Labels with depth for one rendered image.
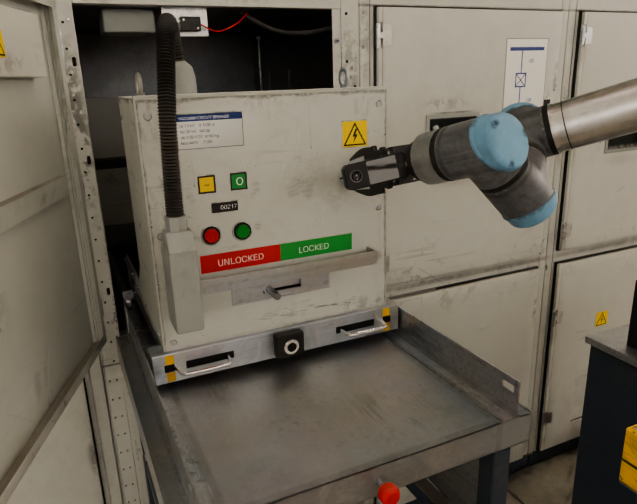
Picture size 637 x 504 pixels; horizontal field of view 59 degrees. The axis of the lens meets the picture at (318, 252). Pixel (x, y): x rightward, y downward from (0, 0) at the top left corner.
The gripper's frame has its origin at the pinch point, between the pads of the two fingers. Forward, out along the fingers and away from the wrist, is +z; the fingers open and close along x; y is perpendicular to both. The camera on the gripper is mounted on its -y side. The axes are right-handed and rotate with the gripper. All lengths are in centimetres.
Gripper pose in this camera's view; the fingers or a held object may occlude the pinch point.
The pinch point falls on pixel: (341, 178)
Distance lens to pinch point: 113.3
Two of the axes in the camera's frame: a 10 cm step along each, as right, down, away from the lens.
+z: -6.1, 0.5, 7.9
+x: -2.0, -9.8, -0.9
